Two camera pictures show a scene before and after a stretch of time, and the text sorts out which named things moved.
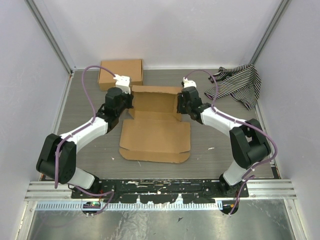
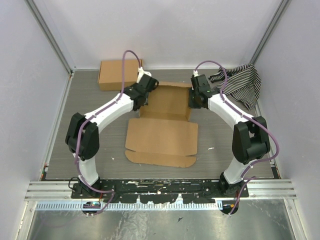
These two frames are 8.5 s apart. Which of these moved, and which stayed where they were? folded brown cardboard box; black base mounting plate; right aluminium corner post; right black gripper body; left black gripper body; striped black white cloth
Moved: left black gripper body; right black gripper body
Stayed: folded brown cardboard box; striped black white cloth; black base mounting plate; right aluminium corner post
